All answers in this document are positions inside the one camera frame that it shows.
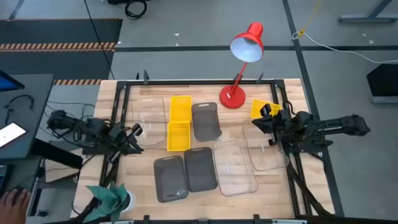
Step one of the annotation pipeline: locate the white plant pot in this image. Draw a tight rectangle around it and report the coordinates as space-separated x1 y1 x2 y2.
119 190 137 214

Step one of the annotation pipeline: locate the long thin black cable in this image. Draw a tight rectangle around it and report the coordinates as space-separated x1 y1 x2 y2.
83 0 115 80

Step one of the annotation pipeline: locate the thin black looped cable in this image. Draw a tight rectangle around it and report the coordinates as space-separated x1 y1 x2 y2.
3 94 35 125

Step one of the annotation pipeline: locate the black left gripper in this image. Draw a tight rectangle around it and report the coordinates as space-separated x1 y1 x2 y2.
107 123 145 156

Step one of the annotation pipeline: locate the person's hand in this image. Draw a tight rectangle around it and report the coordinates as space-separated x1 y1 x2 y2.
0 188 32 224

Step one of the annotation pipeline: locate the translucent grey plastic basket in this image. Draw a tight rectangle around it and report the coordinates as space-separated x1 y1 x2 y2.
183 147 218 193
191 101 223 142

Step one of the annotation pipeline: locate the yellow floor cable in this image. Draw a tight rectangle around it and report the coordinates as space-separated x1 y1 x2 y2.
297 0 323 38

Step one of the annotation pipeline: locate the black metal table frame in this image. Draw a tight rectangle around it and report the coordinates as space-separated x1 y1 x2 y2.
72 79 335 224

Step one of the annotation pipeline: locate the yellow mesh plastic basket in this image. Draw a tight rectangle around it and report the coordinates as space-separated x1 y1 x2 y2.
167 121 191 152
250 99 282 120
170 95 193 123

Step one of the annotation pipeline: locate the white floor cable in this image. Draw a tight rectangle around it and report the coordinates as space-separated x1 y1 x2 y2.
291 30 398 65

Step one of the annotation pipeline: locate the black keyboard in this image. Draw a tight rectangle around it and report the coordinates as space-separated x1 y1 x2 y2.
0 164 15 200

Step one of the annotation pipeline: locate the dark grey side desk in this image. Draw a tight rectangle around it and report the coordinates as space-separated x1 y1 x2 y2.
0 73 55 160

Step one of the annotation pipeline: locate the black box on grey base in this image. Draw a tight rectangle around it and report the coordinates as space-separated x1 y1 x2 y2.
366 63 398 105

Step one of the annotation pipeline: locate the computer monitor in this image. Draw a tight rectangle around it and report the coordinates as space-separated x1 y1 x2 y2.
0 70 25 93

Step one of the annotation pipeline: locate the clear plastic basket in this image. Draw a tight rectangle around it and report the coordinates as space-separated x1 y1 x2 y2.
129 96 167 147
242 119 290 172
212 139 259 197

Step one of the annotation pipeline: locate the teal cloth on cup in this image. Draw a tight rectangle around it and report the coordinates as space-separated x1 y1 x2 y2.
83 182 130 224

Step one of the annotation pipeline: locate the red desk lamp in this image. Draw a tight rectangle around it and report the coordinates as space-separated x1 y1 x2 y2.
219 21 265 110

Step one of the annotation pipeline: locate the grey basket with white mark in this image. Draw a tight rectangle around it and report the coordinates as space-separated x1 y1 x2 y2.
152 155 189 203

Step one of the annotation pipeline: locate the white-screen phone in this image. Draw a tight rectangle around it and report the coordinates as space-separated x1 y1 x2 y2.
0 122 27 149

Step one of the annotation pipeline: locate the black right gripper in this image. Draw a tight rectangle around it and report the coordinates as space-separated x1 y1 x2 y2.
251 103 293 147

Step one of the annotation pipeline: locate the black hazard-striped floor mat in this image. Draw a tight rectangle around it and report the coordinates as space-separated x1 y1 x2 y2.
0 17 124 85

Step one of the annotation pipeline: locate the grey metal table foot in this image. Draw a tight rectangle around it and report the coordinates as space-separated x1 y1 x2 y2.
338 0 398 24
8 0 25 21

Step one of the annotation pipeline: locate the coiled black cable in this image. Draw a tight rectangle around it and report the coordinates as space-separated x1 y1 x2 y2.
124 0 148 21

